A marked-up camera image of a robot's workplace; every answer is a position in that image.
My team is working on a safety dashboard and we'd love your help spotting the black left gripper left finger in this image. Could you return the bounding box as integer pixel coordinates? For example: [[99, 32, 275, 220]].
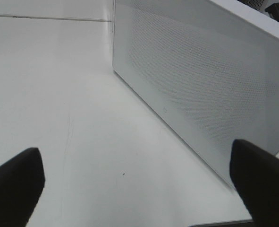
[[0, 148, 45, 227]]

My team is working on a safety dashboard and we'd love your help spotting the white microwave door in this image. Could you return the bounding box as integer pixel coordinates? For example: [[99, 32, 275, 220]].
[[113, 0, 279, 183]]

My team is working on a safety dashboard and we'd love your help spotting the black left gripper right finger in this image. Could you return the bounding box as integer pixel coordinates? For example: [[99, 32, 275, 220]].
[[229, 140, 279, 227]]

